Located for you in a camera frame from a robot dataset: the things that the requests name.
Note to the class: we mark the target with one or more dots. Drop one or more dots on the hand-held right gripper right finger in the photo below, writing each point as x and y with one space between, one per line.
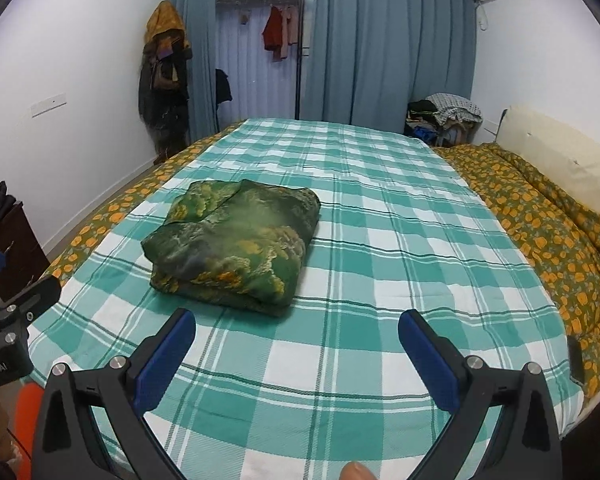
430 360

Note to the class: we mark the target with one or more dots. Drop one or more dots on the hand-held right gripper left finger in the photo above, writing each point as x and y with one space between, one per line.
162 360

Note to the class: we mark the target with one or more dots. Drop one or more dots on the green printed jacket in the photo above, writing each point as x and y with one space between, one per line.
240 240

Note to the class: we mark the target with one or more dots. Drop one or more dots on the pile of clothes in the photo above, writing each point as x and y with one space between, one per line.
450 110

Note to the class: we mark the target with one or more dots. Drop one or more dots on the person's right hand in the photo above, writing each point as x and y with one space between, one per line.
357 472

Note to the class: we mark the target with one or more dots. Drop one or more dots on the dark wooden cabinet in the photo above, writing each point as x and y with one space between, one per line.
15 250

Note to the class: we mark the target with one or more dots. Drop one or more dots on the person's orange clothing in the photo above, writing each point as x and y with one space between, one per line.
27 410

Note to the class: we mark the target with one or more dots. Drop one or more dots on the orange floral bed sheet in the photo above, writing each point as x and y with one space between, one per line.
110 215

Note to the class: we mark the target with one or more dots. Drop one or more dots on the teal checkered blanket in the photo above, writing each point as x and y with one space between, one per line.
380 220

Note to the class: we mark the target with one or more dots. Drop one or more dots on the orange floral quilt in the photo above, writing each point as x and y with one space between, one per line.
555 240

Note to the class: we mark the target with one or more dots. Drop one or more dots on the dark coats on rack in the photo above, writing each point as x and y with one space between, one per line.
162 105

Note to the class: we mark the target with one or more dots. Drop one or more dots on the cream headboard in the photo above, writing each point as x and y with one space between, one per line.
555 155

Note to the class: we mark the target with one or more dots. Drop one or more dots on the small dark hanging garment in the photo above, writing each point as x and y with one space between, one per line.
223 85

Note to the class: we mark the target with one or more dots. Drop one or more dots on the pale sheer curtain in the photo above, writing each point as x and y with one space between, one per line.
255 90

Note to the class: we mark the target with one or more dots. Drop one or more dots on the yellow hooded garment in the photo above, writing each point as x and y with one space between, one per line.
162 20

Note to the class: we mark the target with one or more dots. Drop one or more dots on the blue curtain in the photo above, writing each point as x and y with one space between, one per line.
380 35
197 35

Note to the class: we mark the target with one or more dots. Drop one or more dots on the red hanging garment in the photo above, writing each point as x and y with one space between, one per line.
274 30

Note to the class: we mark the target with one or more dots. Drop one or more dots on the pink hanging garment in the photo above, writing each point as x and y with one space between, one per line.
291 27

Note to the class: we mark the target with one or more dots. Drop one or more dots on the grey door frame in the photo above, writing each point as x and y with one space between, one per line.
300 90

